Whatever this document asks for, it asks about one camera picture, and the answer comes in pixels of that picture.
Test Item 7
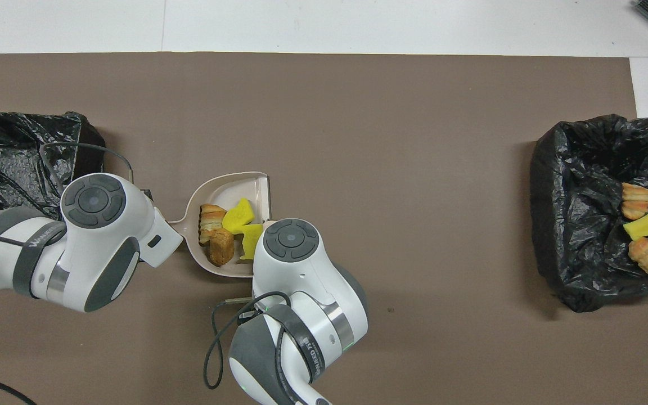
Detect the golden croissant toy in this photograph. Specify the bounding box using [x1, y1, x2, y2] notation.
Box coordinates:
[198, 204, 228, 246]
[621, 182, 648, 221]

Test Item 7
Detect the beige plastic dustpan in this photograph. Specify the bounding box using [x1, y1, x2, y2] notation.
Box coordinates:
[168, 172, 273, 278]

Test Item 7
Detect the round brown bread roll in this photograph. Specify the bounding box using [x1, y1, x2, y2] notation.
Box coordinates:
[208, 229, 236, 267]

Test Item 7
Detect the notched yellow sponge piece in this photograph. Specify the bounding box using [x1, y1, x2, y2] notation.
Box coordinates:
[222, 197, 256, 235]

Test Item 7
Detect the yellow sponge with green backing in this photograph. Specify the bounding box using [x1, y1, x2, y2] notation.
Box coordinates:
[238, 224, 264, 260]

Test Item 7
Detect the crumpled black bag bin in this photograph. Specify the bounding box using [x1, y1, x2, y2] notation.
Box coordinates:
[530, 114, 648, 313]

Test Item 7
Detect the brown table mat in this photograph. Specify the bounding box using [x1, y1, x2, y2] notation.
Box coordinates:
[0, 52, 648, 405]

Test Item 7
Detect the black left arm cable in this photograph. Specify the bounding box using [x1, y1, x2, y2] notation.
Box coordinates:
[0, 142, 134, 248]

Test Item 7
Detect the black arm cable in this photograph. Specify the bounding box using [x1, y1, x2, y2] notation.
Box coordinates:
[0, 142, 134, 248]
[204, 291, 292, 390]

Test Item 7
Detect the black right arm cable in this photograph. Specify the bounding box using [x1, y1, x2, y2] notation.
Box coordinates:
[204, 291, 292, 390]

